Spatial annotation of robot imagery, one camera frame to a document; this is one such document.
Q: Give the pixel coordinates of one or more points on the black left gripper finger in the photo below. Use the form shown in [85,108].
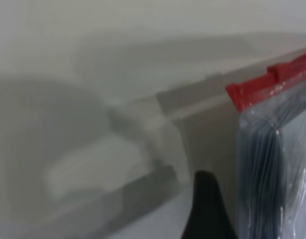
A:
[205,214]

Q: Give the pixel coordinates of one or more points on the white paper stack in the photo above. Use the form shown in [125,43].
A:
[297,179]

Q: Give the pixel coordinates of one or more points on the red zipper slider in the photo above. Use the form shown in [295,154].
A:
[285,69]

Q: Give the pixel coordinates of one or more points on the clear plastic zipper bag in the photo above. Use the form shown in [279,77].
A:
[262,149]

